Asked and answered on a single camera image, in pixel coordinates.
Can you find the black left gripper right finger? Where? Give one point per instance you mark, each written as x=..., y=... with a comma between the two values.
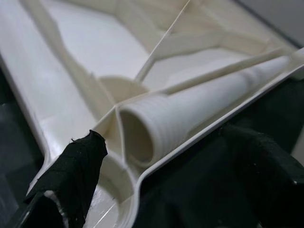
x=266, y=171

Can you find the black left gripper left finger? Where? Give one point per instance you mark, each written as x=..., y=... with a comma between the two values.
x=71, y=171

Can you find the white plastic table leg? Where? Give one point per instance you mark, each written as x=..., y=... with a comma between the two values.
x=202, y=102

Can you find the white plastic table top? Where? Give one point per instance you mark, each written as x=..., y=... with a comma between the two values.
x=95, y=47

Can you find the black tablecloth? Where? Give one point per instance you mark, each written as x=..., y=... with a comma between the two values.
x=190, y=190

